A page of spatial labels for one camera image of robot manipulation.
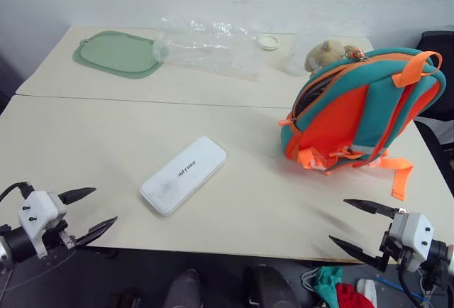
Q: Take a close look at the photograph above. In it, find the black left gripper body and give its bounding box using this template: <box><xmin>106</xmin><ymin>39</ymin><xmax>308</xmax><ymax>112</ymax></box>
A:
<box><xmin>43</xmin><ymin>220</ymin><xmax>77</xmax><ymax>258</ymax></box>

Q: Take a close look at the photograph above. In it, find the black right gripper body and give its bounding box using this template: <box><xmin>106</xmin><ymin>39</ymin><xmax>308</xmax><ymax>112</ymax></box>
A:
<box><xmin>378</xmin><ymin>222</ymin><xmax>414</xmax><ymax>273</ymax></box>

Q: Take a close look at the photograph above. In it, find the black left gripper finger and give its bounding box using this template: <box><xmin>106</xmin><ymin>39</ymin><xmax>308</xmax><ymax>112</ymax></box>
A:
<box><xmin>72</xmin><ymin>216</ymin><xmax>119</xmax><ymax>250</ymax></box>
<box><xmin>57</xmin><ymin>187</ymin><xmax>98</xmax><ymax>206</ymax></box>

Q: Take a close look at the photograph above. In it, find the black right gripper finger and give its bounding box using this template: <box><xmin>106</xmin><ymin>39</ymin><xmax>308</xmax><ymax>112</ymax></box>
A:
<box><xmin>343</xmin><ymin>198</ymin><xmax>402</xmax><ymax>221</ymax></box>
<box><xmin>328</xmin><ymin>234</ymin><xmax>388</xmax><ymax>273</ymax></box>

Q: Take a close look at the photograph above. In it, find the teal and orange backpack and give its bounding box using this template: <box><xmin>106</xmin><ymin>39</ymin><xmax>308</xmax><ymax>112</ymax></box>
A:
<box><xmin>279</xmin><ymin>48</ymin><xmax>448</xmax><ymax>201</ymax></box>

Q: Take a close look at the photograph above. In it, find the white rectangular case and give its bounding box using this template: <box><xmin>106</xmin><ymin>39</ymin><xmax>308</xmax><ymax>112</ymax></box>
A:
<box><xmin>138</xmin><ymin>136</ymin><xmax>228</xmax><ymax>217</ymax></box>

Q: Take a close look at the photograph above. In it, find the white cloth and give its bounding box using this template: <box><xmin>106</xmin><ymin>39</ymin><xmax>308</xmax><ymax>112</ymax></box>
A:
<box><xmin>355</xmin><ymin>278</ymin><xmax>378</xmax><ymax>302</ymax></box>

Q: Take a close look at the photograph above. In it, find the teal cloth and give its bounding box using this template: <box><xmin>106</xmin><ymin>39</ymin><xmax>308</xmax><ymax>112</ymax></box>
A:
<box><xmin>311</xmin><ymin>265</ymin><xmax>345</xmax><ymax>308</ymax></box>

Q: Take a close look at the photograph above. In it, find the red cloth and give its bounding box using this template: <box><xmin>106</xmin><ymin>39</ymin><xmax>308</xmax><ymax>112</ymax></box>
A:
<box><xmin>335</xmin><ymin>282</ymin><xmax>374</xmax><ymax>308</ymax></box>

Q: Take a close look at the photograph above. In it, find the black rounded shape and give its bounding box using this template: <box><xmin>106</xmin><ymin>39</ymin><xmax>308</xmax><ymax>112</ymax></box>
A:
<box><xmin>243</xmin><ymin>264</ymin><xmax>308</xmax><ymax>308</ymax></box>

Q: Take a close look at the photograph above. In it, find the grey rounded shape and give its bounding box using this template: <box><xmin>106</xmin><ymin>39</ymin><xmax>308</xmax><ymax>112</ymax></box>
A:
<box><xmin>164</xmin><ymin>268</ymin><xmax>204</xmax><ymax>308</ymax></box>

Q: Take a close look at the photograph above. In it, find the green silicone mat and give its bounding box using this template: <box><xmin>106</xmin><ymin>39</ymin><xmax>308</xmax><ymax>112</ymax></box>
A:
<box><xmin>72</xmin><ymin>30</ymin><xmax>162</xmax><ymax>80</ymax></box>

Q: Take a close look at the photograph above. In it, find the black chair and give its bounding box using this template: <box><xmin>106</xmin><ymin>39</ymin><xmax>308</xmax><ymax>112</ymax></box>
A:
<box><xmin>412</xmin><ymin>31</ymin><xmax>454</xmax><ymax>167</ymax></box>

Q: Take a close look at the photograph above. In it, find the beige plush toy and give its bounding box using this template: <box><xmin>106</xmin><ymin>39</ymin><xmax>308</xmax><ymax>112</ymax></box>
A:
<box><xmin>304</xmin><ymin>39</ymin><xmax>356</xmax><ymax>74</ymax></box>

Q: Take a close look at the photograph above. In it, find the clear plastic jar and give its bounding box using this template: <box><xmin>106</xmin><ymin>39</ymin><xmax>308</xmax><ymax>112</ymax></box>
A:
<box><xmin>279</xmin><ymin>33</ymin><xmax>310</xmax><ymax>77</ymax></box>

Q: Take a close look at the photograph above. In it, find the clear plastic bag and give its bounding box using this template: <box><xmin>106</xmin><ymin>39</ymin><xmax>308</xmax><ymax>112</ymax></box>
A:
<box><xmin>152</xmin><ymin>16</ymin><xmax>265</xmax><ymax>82</ymax></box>

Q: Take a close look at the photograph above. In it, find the cream round lid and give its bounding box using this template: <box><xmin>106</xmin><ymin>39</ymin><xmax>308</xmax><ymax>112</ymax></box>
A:
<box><xmin>257</xmin><ymin>33</ymin><xmax>282</xmax><ymax>52</ymax></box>

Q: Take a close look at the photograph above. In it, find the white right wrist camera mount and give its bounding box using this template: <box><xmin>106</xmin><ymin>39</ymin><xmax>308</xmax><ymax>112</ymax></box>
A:
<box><xmin>389</xmin><ymin>211</ymin><xmax>436</xmax><ymax>263</ymax></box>

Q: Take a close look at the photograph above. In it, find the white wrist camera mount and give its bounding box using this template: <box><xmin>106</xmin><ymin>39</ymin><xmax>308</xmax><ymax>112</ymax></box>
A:
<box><xmin>389</xmin><ymin>211</ymin><xmax>436</xmax><ymax>263</ymax></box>
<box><xmin>17</xmin><ymin>190</ymin><xmax>68</xmax><ymax>255</ymax></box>

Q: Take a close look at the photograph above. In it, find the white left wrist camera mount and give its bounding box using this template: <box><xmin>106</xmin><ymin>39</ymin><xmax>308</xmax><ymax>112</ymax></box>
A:
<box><xmin>17</xmin><ymin>190</ymin><xmax>68</xmax><ymax>255</ymax></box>

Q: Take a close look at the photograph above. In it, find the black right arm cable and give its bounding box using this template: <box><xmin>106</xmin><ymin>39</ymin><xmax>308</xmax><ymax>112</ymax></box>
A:
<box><xmin>396</xmin><ymin>267</ymin><xmax>436</xmax><ymax>308</ymax></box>

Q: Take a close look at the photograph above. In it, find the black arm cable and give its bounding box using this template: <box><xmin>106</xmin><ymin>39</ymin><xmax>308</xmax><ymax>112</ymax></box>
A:
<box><xmin>0</xmin><ymin>181</ymin><xmax>35</xmax><ymax>203</ymax></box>
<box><xmin>396</xmin><ymin>267</ymin><xmax>436</xmax><ymax>308</ymax></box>

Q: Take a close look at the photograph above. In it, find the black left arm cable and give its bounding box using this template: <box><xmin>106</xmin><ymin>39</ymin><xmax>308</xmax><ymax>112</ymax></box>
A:
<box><xmin>0</xmin><ymin>181</ymin><xmax>35</xmax><ymax>203</ymax></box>

